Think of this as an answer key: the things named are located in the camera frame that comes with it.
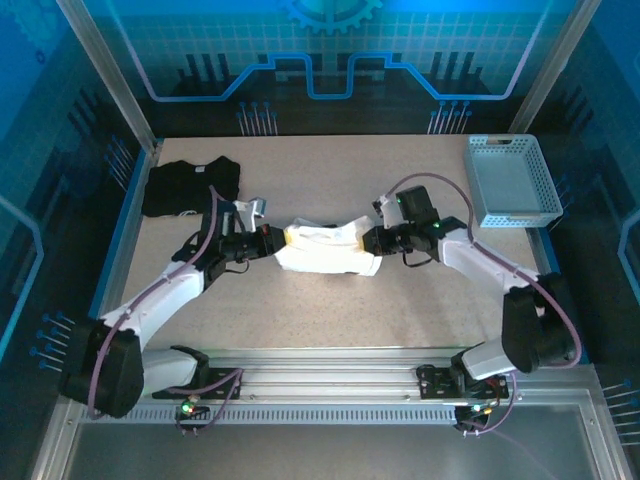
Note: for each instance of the light blue perforated basket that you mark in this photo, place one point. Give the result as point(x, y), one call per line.
point(505, 185)

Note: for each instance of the small board with LEDs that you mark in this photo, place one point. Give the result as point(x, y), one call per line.
point(192, 410)
point(472, 410)

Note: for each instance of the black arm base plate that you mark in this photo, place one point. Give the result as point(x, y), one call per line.
point(225, 382)
point(432, 382)

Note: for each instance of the aluminium frame post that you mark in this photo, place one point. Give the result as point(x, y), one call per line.
point(105, 65)
point(550, 65)

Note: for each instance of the folded black t-shirt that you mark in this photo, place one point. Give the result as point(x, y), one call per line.
point(175, 185)

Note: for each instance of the grey metal front panel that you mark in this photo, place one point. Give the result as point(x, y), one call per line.
point(325, 455)

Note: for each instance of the white t-shirt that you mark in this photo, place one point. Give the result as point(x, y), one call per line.
point(325, 257)

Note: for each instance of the aluminium mounting rail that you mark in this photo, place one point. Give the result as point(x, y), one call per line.
point(325, 375)

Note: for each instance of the blue table side strip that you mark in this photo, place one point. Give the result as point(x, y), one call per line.
point(550, 250)
point(116, 245)

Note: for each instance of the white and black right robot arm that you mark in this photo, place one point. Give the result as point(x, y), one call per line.
point(480, 260)

